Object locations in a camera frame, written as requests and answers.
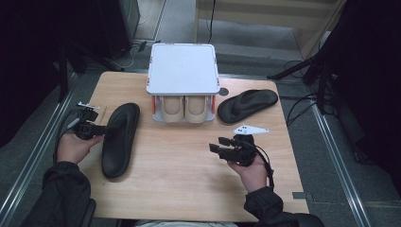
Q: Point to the round black table grommet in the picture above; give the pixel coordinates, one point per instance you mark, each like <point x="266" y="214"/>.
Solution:
<point x="223" y="91"/>

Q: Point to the cream clog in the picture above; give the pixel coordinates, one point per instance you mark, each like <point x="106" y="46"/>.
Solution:
<point x="171" y="108"/>
<point x="196" y="108"/>

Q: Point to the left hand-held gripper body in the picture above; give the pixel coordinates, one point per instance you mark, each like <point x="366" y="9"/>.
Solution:
<point x="85" y="129"/>

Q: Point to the metal floor rail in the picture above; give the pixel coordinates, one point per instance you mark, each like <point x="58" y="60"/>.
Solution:
<point x="31" y="157"/>
<point x="335" y="157"/>

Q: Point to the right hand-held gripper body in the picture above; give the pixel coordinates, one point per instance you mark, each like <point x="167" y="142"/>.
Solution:
<point x="244" y="153"/>

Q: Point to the person's left hand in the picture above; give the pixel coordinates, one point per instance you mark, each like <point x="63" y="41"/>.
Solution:
<point x="74" y="149"/>

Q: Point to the black flip-flop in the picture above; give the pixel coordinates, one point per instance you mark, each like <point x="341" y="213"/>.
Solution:
<point x="246" y="105"/>
<point x="121" y="142"/>

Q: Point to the white two-tier shoe rack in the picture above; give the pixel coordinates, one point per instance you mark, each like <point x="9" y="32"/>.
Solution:
<point x="183" y="69"/>

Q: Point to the dark cabinet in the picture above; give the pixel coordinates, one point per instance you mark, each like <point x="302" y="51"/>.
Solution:
<point x="127" y="22"/>

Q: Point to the black metal stand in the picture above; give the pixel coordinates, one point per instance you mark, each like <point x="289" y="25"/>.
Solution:
<point x="293" y="67"/>
<point x="63" y="75"/>

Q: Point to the black curtain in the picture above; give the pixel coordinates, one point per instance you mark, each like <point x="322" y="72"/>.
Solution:
<point x="372" y="78"/>
<point x="25" y="63"/>

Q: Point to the black power adapter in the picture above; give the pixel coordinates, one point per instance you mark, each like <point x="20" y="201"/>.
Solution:
<point x="142" y="46"/>

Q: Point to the person's right hand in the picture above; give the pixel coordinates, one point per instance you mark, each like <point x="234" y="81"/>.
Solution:
<point x="252" y="176"/>

